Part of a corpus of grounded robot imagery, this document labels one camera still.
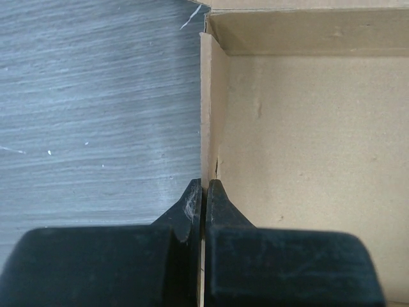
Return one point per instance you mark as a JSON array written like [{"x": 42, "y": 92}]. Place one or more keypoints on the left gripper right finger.
[{"x": 250, "y": 266}]

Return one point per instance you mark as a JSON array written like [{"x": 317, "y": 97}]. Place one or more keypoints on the brown cardboard box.
[{"x": 304, "y": 119}]

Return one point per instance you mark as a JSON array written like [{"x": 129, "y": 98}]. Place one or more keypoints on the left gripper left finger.
[{"x": 155, "y": 264}]

